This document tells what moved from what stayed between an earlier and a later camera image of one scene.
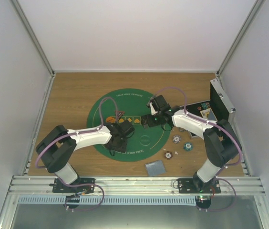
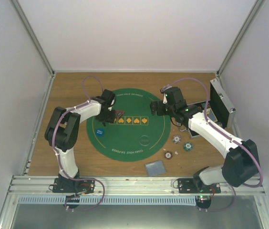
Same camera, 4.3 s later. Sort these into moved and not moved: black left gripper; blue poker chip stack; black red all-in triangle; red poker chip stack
Moved: black left gripper
Not moved: black red all-in triangle; red poker chip stack; blue poker chip stack
